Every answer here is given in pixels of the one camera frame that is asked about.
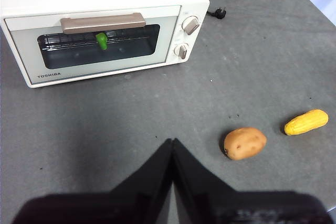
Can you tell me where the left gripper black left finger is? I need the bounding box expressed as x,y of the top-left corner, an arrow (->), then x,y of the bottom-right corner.
12,137 -> 174,224

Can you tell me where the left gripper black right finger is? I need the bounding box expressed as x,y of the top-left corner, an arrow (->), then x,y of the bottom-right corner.
172,137 -> 333,224

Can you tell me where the purple eggplant with green stem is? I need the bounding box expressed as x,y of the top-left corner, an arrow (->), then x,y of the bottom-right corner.
96,32 -> 109,51

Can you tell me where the glass oven door with handle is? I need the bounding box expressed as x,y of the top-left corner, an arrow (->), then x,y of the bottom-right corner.
4,5 -> 182,84

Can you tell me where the white oven knob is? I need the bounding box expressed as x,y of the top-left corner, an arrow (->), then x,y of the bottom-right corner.
181,16 -> 201,36
173,42 -> 190,60

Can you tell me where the brown potato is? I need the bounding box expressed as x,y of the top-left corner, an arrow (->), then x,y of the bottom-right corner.
223,126 -> 268,161

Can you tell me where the yellow corn cob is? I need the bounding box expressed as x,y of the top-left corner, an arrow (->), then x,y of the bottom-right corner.
283,109 -> 329,136

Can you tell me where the metal wire oven rack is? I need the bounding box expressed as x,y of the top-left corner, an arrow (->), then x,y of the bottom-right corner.
39,31 -> 160,51

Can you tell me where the black power cable with plug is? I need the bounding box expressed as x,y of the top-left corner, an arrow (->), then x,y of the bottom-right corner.
206,7 -> 227,20

